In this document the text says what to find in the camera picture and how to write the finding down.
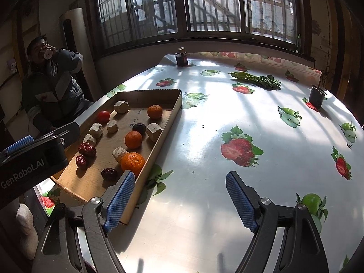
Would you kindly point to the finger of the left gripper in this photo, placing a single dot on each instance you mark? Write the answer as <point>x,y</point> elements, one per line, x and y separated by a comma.
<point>19,144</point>
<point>68,134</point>

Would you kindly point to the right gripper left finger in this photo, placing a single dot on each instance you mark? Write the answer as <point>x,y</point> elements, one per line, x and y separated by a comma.
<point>59,249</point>

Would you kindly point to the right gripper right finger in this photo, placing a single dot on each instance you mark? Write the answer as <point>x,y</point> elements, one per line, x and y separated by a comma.
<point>301,248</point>

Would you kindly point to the red date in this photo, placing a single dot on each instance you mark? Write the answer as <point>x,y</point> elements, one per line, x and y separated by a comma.
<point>109,174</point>
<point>87,150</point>
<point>81,162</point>

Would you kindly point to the beige cake round piece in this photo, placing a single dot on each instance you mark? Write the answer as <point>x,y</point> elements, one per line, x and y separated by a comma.
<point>96,130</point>

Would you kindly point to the small beige cake piece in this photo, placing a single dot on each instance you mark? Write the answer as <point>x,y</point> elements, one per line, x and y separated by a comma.
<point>112,126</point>

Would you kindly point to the orange mandarin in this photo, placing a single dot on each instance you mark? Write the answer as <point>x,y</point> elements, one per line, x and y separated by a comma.
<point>155,112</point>
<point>133,139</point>
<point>133,162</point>

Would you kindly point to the dark purple plum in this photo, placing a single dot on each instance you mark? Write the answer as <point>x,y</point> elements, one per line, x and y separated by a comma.
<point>140,128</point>

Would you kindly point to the red tomato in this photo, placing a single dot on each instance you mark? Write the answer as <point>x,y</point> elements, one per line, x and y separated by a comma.
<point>103,117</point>

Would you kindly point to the seated person drinking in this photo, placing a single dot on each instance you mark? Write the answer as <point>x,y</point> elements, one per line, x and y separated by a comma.
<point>51,96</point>

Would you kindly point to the orange mandarin in tray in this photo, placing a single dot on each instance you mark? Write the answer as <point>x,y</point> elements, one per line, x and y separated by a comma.
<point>155,112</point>

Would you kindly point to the white standing air conditioner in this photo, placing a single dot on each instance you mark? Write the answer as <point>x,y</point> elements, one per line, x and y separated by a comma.
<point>74,35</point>

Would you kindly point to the window with metal bars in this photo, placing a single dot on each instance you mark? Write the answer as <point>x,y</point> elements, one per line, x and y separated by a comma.
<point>124,24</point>

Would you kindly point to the small dark bottle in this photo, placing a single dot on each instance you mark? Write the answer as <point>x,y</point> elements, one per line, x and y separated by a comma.
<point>181,57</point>

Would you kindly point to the black cup with stick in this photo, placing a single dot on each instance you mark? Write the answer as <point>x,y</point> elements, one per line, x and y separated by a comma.
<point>317,96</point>

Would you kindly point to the green leafy vegetable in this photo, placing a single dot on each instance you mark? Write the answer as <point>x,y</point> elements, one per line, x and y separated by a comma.
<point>267,82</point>

